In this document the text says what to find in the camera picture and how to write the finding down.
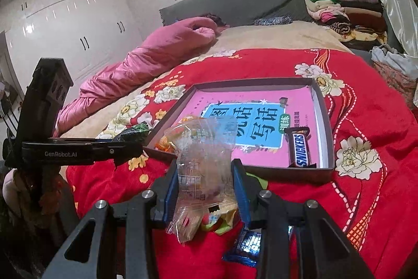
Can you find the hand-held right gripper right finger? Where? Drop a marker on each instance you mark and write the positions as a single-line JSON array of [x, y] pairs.
[[242, 200]]

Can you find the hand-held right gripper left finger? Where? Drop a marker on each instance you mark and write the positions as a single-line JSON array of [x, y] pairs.
[[170, 200]]

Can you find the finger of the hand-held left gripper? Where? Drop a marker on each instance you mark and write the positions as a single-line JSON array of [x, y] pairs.
[[124, 150]]

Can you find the dark green snack packet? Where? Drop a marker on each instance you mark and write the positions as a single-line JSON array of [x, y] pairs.
[[134, 132]]

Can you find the light green snack packet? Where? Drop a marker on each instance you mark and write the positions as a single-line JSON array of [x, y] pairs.
[[222, 223]]

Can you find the clear biscuit packet orange edge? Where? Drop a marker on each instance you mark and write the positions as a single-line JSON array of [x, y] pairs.
[[163, 145]]

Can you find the blue snack packet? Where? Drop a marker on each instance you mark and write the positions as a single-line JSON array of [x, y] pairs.
[[245, 246]]

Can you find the clear plastic snack packet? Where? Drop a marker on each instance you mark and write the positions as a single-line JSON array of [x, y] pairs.
[[202, 161]]

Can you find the dark shallow cardboard box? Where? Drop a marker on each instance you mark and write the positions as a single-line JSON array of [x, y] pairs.
[[294, 175]]

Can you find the brown chocolate bar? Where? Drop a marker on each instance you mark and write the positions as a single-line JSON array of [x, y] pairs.
[[300, 148]]

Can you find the person's left forearm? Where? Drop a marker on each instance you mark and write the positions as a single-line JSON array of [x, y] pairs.
[[13, 187]]

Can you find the white glossy wardrobe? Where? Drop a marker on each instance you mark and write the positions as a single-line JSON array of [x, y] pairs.
[[65, 20]]

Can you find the pink quilt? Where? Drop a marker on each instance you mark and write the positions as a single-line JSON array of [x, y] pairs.
[[147, 60]]

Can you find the pink book with blue label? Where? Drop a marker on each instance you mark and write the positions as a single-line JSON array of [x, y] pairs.
[[228, 102]]

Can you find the red floral blanket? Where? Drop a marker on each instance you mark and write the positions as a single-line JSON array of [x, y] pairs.
[[375, 200]]

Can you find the dark cloth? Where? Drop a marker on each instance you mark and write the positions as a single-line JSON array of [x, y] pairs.
[[212, 17]]

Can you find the beige bed sheet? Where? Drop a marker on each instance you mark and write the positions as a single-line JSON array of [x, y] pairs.
[[277, 37]]

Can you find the dark glittery pillow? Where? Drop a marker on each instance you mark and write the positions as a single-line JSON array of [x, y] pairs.
[[272, 20]]

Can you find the grey padded headboard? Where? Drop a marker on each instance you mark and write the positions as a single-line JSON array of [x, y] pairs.
[[245, 1]]

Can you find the pink patterned cloth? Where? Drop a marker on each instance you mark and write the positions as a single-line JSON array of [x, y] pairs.
[[401, 86]]

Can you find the light blue cloth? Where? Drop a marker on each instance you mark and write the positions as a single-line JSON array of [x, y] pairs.
[[395, 60]]

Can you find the stack of folded clothes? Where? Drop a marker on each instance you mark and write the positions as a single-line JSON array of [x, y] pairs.
[[352, 14]]

